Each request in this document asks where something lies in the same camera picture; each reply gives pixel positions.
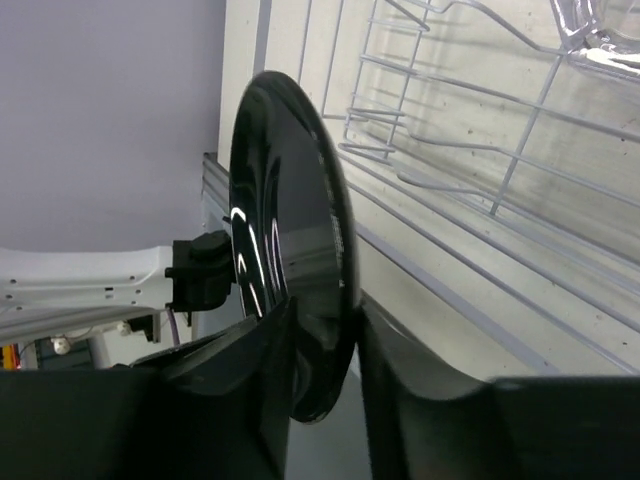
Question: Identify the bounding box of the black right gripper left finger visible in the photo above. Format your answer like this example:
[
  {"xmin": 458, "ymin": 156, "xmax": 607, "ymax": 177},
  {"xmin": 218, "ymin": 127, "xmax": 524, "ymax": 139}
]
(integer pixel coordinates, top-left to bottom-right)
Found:
[{"xmin": 1, "ymin": 300, "xmax": 297, "ymax": 479}]

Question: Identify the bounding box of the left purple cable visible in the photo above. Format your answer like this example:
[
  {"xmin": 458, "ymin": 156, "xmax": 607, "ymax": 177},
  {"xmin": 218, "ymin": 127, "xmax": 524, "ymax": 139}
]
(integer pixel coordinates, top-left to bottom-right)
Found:
[{"xmin": 167, "ymin": 309, "xmax": 184, "ymax": 346}]

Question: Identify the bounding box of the clear glass front left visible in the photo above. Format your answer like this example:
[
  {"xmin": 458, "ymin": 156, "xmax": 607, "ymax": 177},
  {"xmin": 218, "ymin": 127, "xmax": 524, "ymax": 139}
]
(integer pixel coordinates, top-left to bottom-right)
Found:
[{"xmin": 550, "ymin": 0, "xmax": 639, "ymax": 81}]

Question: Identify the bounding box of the white wire dish rack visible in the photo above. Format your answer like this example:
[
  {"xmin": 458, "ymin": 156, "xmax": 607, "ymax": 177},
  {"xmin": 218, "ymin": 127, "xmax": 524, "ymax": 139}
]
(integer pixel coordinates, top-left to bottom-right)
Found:
[{"xmin": 272, "ymin": 1, "xmax": 639, "ymax": 378}]

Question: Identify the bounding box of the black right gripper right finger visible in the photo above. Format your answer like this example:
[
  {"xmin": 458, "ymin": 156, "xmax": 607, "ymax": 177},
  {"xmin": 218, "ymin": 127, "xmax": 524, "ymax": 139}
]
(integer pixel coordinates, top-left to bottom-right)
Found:
[{"xmin": 358, "ymin": 298, "xmax": 639, "ymax": 479}]

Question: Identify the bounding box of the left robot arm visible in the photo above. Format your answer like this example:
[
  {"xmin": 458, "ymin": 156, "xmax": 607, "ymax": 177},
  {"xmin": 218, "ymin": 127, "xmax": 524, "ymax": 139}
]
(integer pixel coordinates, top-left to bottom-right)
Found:
[{"xmin": 1, "ymin": 230, "xmax": 235, "ymax": 344}]

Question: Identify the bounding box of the black plate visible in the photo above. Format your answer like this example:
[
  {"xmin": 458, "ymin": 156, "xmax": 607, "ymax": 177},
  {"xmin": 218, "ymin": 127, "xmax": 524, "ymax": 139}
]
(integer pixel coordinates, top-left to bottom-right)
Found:
[{"xmin": 229, "ymin": 71, "xmax": 361, "ymax": 423}]

